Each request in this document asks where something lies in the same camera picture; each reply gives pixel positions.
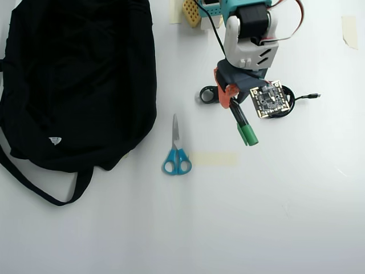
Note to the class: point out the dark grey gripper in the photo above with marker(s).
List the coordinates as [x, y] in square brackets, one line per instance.
[234, 80]

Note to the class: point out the green marker with black barrel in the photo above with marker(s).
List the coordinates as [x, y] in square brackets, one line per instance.
[248, 134]

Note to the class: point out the white and teal robot arm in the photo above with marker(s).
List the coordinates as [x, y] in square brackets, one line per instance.
[236, 48]

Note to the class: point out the black fabric bag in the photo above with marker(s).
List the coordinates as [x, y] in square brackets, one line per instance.
[71, 85]

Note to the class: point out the wide masking tape strip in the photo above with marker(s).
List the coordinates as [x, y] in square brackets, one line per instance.
[214, 159]

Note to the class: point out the yellow perforated block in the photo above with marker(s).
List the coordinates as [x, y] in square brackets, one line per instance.
[191, 12]

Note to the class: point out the bare camera circuit board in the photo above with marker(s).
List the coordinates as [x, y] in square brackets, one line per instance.
[269, 100]

